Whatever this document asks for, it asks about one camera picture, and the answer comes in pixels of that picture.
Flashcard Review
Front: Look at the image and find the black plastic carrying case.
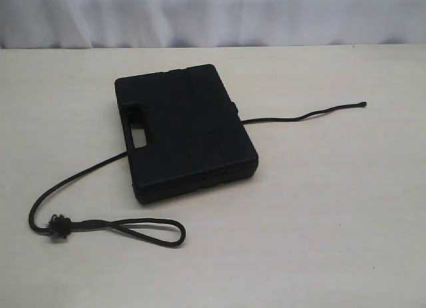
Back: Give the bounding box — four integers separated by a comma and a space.
114, 64, 259, 204

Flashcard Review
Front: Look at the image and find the black cord with knot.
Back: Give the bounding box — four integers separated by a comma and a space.
29, 101, 368, 245

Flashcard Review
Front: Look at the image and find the white backdrop curtain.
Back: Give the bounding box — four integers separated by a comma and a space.
1, 0, 425, 49

